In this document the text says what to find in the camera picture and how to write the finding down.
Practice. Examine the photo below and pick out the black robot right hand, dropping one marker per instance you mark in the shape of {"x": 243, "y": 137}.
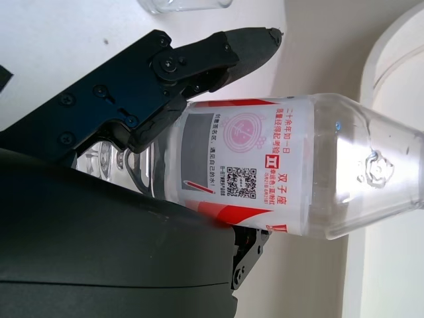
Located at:
{"x": 99, "y": 248}

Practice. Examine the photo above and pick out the clear plastic water bottle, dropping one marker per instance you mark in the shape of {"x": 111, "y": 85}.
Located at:
{"x": 291, "y": 165}

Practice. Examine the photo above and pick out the clear glass cup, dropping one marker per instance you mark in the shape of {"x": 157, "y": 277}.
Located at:
{"x": 159, "y": 6}

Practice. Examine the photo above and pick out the black tape strip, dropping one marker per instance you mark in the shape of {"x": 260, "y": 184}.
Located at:
{"x": 4, "y": 77}

